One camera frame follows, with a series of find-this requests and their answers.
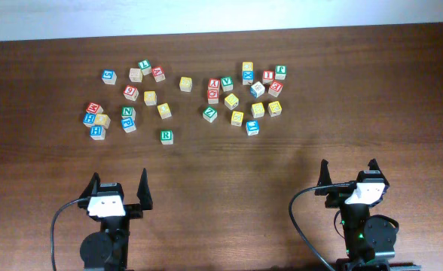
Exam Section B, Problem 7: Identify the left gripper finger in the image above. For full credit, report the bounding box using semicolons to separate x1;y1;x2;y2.
136;168;153;210
79;172;100;199

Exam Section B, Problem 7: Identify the green R block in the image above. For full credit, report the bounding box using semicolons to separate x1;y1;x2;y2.
160;130;174;145

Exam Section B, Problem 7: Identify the yellow S block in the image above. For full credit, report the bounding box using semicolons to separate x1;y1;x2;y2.
179;77;193;92
251;102;265;118

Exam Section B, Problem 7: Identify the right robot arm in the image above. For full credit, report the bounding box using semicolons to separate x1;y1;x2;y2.
315;159;399;270

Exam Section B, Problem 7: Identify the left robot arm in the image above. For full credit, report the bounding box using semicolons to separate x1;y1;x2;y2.
78;170;153;271

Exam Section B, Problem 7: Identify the blue H block lower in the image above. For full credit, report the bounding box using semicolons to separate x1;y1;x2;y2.
90;126;105;140

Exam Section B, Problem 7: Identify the blue h block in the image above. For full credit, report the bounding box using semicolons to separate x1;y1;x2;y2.
82;113;96;127
90;126;105;140

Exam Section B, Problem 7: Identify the yellow block beside H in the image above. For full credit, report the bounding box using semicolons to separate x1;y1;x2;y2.
94;114;111;129

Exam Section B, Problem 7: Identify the blue H block upper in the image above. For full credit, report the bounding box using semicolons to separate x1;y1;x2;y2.
82;113;96;127

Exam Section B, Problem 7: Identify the blue P block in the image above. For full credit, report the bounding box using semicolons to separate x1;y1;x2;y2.
121;117;136;133

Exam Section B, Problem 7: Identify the red M block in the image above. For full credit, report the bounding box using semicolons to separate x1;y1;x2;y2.
86;102;104;114

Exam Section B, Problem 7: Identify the green N block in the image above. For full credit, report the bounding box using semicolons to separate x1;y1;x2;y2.
121;106;136;120

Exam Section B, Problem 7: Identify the yellow O block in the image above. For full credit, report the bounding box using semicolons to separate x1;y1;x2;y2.
157;103;172;120

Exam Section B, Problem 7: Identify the yellow block far right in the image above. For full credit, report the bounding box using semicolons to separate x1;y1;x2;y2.
267;101;283;117

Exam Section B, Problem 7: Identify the blue block lower right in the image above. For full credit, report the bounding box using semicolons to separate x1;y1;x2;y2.
246;120;260;136

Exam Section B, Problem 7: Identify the yellow G block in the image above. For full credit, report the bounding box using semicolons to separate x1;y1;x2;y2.
143;91;157;106

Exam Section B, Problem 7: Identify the red 6 block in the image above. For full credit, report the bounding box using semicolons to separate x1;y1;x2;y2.
123;85;139;101

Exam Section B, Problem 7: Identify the red E block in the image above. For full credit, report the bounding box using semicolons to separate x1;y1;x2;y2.
268;81;283;97

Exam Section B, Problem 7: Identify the green Z block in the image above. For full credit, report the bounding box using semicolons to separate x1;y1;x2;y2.
202;106;218;123

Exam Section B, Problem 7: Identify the yellow block lower centre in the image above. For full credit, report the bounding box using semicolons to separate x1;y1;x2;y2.
231;111;244;126

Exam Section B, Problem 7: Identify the blue 5 block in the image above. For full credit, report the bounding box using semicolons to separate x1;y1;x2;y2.
102;69;117;85

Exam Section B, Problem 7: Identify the blue white block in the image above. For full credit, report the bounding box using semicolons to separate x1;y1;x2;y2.
250;81;266;99

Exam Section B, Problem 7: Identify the green J block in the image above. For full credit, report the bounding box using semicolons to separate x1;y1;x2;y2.
274;65;287;80

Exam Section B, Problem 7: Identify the red I block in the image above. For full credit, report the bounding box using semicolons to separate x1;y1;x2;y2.
262;70;274;84

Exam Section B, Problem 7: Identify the plain wooden block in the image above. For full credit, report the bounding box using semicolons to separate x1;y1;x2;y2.
129;68;143;83

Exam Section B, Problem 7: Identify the red A block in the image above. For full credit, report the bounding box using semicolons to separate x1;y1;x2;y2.
151;66;166;83

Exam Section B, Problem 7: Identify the red Q block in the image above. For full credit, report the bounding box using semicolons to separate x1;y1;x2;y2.
207;90;219;105

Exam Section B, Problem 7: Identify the blue X block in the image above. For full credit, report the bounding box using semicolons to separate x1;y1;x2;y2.
242;71;254;85

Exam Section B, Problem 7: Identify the green L block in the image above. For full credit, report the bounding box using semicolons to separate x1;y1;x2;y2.
138;59;152;76

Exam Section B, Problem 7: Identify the red Y block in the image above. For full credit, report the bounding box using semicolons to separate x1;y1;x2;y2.
208;78;221;91

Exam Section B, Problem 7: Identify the yellow block top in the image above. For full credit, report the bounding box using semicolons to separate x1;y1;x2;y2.
242;62;253;72

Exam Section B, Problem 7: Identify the green V block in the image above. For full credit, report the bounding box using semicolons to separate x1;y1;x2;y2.
221;77;234;92

